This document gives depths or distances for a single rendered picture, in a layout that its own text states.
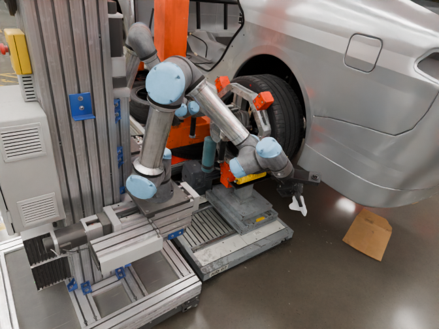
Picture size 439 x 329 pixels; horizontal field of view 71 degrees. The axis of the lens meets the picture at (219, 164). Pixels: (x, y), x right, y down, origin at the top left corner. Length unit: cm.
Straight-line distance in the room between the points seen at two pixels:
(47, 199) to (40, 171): 13
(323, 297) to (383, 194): 86
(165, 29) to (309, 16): 84
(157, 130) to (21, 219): 65
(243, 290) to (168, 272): 52
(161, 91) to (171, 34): 114
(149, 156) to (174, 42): 113
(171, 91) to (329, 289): 179
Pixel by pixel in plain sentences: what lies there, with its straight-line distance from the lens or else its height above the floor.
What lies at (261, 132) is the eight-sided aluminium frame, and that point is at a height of 95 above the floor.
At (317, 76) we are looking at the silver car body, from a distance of 181.
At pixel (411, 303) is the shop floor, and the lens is 259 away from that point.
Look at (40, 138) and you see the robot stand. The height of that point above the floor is 115.
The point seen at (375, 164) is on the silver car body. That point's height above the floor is 101.
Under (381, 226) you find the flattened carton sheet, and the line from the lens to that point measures 308.
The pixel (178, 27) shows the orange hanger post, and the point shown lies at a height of 139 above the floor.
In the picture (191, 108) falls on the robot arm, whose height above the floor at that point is 102.
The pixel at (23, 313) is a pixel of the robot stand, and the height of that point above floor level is 21.
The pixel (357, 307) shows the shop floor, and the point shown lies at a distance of 236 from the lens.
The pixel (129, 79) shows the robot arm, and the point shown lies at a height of 117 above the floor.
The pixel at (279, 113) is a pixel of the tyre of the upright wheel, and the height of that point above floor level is 105.
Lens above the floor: 171
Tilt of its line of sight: 32 degrees down
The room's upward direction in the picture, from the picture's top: 8 degrees clockwise
